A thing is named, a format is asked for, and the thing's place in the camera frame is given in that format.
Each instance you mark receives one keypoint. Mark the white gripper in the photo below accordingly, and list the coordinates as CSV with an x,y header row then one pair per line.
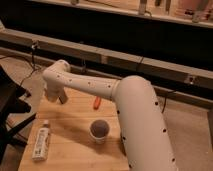
x,y
52,93

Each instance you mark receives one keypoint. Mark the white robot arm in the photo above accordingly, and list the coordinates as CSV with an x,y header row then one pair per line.
x,y
143,129

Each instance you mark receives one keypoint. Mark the orange marker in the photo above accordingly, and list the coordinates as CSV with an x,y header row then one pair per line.
x,y
96,103

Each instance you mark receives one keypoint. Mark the black stand at left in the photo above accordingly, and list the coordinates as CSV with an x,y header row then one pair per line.
x,y
10,102

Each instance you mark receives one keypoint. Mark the white tube bottle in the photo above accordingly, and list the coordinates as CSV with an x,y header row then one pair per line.
x,y
41,146

